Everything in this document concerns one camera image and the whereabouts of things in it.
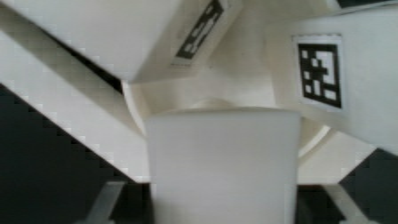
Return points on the white stool leg with tag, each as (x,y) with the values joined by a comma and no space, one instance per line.
(147,38)

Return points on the white front wall barrier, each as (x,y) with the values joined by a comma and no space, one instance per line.
(70,95)

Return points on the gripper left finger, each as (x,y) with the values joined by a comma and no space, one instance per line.
(106,202)

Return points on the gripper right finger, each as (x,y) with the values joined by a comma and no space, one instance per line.
(347,206)

